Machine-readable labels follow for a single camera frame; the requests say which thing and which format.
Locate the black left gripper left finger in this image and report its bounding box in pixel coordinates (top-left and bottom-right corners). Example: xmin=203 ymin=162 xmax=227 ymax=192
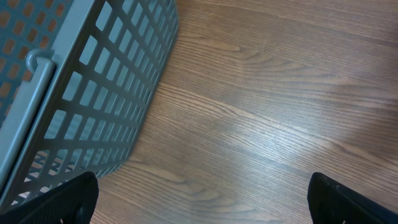
xmin=1 ymin=172 xmax=99 ymax=224

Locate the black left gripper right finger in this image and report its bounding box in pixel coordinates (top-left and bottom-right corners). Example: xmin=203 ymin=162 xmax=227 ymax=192
xmin=307 ymin=172 xmax=397 ymax=224

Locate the grey plastic mesh basket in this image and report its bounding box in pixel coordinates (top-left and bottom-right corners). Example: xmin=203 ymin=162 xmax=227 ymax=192
xmin=1 ymin=0 xmax=178 ymax=213

